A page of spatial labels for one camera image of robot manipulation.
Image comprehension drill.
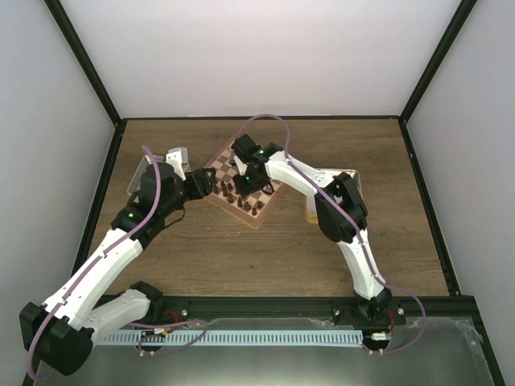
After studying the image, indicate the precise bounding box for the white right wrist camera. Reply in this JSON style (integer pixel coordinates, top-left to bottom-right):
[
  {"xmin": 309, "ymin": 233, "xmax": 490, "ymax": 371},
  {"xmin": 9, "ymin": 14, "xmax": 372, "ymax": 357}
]
[{"xmin": 233, "ymin": 155, "xmax": 247, "ymax": 175}]

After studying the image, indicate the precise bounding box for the wooden chess board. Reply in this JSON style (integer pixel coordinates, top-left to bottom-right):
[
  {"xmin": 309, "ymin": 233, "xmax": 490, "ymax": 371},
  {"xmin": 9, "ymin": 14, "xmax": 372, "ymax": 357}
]
[{"xmin": 204, "ymin": 135, "xmax": 289, "ymax": 229}]

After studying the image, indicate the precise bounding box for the gold tin box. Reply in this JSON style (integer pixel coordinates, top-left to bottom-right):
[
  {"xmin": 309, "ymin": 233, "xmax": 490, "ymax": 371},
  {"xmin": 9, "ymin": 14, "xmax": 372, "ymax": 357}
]
[{"xmin": 305, "ymin": 169, "xmax": 362, "ymax": 224}]

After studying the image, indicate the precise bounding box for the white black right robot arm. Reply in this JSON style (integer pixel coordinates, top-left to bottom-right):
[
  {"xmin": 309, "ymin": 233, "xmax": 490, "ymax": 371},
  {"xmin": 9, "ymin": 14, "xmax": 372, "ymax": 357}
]
[{"xmin": 206, "ymin": 134, "xmax": 392, "ymax": 324}]

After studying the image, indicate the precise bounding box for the pink tin box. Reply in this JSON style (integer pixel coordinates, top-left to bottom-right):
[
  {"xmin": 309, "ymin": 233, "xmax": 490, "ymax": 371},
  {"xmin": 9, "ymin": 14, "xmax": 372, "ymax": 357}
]
[{"xmin": 126, "ymin": 155, "xmax": 151, "ymax": 195}]

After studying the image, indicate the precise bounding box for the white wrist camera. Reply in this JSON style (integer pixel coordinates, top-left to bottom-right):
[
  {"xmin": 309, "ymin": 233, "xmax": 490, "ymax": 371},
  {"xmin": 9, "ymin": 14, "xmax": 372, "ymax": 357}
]
[
  {"xmin": 165, "ymin": 147, "xmax": 191, "ymax": 181},
  {"xmin": 233, "ymin": 155, "xmax": 247, "ymax": 175}
]

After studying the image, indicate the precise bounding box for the white slotted cable duct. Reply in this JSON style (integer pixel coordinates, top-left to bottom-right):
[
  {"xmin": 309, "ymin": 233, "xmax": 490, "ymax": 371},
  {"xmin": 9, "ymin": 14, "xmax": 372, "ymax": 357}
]
[{"xmin": 100, "ymin": 330, "xmax": 363, "ymax": 347}]

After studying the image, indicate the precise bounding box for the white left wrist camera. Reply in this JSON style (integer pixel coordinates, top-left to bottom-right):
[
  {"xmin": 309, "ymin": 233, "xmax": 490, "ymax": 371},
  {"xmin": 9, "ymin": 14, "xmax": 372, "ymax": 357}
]
[{"xmin": 165, "ymin": 147, "xmax": 191, "ymax": 181}]

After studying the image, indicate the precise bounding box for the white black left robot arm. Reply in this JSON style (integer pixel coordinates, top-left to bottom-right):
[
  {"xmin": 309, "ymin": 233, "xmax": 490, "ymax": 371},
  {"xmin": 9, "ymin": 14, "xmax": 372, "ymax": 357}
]
[{"xmin": 19, "ymin": 162, "xmax": 216, "ymax": 376}]

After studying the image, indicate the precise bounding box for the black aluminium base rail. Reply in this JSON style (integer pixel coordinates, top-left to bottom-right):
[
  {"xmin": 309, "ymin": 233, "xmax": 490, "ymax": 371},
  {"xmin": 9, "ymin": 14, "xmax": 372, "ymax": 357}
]
[{"xmin": 96, "ymin": 295, "xmax": 476, "ymax": 327}]

